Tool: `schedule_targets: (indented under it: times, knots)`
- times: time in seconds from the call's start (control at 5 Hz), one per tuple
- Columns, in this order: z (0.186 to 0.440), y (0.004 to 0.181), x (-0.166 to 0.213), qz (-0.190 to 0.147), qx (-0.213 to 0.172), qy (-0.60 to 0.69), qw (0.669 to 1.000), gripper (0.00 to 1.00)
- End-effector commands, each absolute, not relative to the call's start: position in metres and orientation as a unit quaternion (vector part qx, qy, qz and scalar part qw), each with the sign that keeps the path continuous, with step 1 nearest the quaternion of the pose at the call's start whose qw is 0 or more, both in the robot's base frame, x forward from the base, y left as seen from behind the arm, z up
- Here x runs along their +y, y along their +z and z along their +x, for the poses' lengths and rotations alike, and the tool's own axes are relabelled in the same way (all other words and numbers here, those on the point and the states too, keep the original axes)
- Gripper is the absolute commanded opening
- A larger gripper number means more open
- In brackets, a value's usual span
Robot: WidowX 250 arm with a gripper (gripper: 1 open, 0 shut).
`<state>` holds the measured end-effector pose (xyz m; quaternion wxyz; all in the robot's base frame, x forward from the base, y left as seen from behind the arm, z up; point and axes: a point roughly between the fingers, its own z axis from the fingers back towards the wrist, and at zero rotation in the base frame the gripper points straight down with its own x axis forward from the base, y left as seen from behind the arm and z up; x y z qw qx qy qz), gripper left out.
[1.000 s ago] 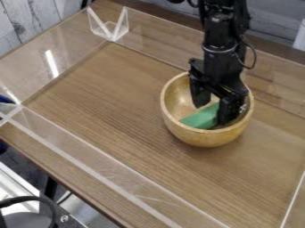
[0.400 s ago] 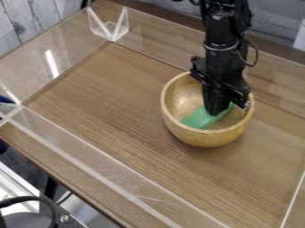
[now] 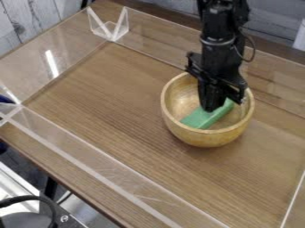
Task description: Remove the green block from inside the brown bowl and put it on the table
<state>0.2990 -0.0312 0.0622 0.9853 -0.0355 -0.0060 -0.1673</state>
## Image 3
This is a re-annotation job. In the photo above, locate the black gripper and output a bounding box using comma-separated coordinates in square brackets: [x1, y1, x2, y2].
[186, 37, 248, 112]

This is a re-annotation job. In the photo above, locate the green rectangular block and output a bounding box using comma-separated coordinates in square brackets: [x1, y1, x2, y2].
[180, 99, 235, 129]

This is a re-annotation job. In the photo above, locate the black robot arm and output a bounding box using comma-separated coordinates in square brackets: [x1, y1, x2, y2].
[186, 0, 251, 112]

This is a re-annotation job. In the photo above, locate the brown wooden bowl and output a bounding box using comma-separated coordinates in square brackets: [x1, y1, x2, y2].
[161, 73, 256, 148]

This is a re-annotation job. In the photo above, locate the clear acrylic barrier wall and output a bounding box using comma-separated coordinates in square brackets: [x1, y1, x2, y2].
[0, 1, 305, 228]

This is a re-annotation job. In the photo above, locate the black metal base plate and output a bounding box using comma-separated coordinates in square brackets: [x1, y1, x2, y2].
[39, 202, 89, 228]

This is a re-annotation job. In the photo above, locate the black cable loop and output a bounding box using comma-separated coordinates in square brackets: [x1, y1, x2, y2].
[0, 195, 58, 228]

